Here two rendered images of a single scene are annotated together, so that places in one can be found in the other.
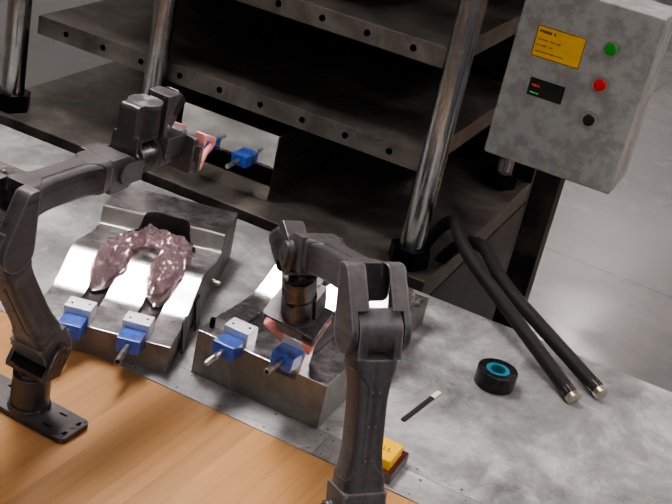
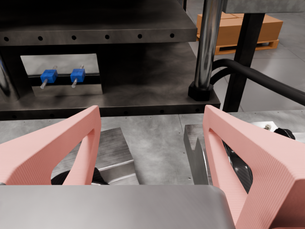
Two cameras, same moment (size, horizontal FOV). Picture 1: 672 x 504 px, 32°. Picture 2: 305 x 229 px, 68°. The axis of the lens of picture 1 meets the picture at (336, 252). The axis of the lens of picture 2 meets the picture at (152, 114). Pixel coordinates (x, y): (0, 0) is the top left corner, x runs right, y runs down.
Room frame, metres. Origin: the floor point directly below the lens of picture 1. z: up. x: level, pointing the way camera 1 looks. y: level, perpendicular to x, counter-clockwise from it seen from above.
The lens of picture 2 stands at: (1.86, 0.32, 1.27)
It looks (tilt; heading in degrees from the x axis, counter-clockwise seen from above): 37 degrees down; 336
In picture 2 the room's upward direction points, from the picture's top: straight up
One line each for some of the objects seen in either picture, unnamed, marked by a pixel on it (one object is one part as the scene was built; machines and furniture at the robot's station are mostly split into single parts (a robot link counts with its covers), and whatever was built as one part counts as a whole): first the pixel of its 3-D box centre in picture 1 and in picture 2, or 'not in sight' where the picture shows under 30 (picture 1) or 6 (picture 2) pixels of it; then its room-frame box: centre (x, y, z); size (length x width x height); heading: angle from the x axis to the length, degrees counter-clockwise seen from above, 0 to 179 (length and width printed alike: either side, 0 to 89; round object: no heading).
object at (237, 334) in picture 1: (225, 349); not in sight; (1.76, 0.15, 0.89); 0.13 x 0.05 x 0.05; 159
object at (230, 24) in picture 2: not in sight; (235, 31); (4.61, -2.30, 0.20); 1.14 x 0.82 x 0.40; 75
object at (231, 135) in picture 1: (273, 128); (77, 51); (2.94, 0.23, 0.87); 0.50 x 0.27 x 0.17; 160
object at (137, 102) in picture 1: (126, 136); not in sight; (1.76, 0.37, 1.24); 0.12 x 0.09 x 0.12; 156
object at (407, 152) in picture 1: (289, 62); (66, 12); (3.08, 0.23, 1.02); 1.10 x 0.74 x 0.05; 70
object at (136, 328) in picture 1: (129, 343); not in sight; (1.77, 0.32, 0.86); 0.13 x 0.05 x 0.05; 177
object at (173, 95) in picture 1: (165, 119); not in sight; (1.84, 0.33, 1.25); 0.07 x 0.06 x 0.11; 66
